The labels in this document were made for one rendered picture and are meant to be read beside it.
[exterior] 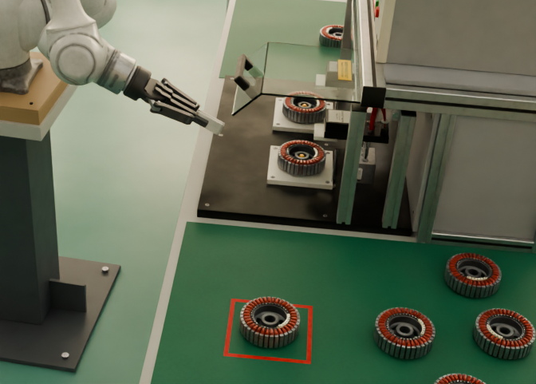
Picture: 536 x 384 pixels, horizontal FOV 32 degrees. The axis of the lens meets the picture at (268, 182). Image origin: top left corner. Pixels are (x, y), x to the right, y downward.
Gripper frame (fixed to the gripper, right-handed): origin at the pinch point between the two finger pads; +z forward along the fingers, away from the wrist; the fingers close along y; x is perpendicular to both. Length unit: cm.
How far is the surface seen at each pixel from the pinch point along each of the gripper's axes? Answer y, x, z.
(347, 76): 7.3, 30.2, 18.1
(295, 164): 4.7, 3.8, 21.4
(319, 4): -104, -1, 27
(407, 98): 21, 38, 27
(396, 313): 49, 11, 42
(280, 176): 5.3, -0.5, 20.0
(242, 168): 1.7, -5.7, 12.5
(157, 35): -225, -102, -5
